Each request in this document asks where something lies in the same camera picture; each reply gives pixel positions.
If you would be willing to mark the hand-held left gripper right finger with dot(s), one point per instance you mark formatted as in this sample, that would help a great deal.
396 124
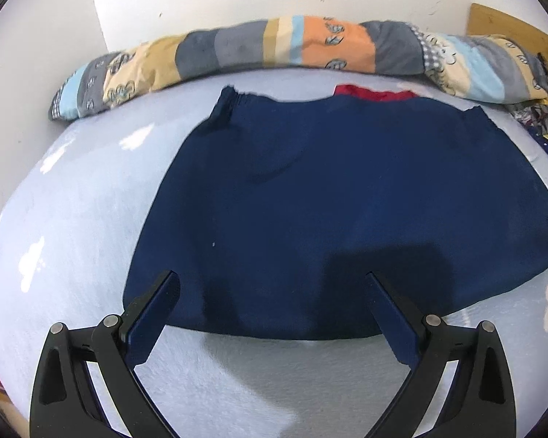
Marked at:
395 315

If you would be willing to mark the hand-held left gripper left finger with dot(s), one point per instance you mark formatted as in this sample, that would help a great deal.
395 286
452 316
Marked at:
151 315

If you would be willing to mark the navy blue sweater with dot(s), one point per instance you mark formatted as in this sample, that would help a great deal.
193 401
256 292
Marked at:
347 200

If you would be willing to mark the pile of patterned clothes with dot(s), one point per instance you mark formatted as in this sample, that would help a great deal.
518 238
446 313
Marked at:
543 114

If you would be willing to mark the light blue cloud-print blanket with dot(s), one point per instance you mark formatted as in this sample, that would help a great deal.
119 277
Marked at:
73 246

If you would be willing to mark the patchwork quilt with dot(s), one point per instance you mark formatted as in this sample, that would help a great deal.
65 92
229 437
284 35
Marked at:
301 50

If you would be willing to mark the wooden headboard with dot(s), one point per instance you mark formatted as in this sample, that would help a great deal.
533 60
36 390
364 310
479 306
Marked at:
511 27

